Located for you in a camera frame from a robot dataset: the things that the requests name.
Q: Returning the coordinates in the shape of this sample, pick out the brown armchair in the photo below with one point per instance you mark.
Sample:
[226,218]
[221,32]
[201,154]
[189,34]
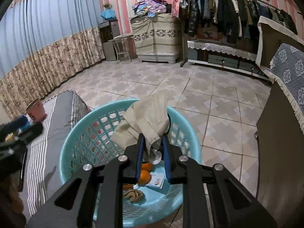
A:
[280,138]

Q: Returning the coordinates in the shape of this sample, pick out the blue crumpled plastic bag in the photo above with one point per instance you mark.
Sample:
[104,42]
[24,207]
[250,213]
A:
[21,122]

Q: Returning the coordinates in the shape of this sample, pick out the black phone case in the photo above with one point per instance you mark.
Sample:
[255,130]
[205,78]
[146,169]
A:
[21,172]

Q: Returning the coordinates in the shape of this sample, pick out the pile of clothes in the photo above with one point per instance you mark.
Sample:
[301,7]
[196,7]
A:
[151,8]

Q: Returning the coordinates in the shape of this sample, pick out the cloth covered cabinet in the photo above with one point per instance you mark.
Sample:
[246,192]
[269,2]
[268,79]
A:
[157,39]

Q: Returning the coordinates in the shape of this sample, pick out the beige cloth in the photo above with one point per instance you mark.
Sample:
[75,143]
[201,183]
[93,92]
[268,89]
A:
[147,116]

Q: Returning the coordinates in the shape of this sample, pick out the water dispenser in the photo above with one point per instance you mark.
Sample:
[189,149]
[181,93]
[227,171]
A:
[109,30]

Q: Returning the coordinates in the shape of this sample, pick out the blue floral curtain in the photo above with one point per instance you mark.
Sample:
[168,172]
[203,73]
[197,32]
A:
[43,44]

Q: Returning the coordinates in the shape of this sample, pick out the clothes rack with garments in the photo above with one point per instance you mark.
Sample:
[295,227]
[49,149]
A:
[230,23]

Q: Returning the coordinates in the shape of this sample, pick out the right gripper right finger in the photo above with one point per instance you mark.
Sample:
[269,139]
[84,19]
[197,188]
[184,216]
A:
[212,196]

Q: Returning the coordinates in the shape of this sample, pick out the grey striped table cloth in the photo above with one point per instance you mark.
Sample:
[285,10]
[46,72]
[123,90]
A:
[41,175]

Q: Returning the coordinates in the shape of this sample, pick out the brown paper bag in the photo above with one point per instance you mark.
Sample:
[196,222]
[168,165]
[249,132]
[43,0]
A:
[131,194]

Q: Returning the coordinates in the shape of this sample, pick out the low tv stand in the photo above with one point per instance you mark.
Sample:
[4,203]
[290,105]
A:
[224,57]

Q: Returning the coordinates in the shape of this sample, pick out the small folding table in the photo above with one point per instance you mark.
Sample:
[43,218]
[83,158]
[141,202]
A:
[121,46]

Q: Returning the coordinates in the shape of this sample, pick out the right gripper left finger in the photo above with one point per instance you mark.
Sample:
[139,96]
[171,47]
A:
[93,195]

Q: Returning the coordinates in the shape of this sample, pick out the light blue plastic basket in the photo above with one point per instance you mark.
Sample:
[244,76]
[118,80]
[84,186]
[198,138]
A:
[89,142]

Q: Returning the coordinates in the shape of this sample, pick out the blue lace sofa cover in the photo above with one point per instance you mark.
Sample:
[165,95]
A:
[286,68]

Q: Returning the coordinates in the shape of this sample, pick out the orange fruit in basket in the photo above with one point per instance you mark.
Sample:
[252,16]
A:
[145,176]

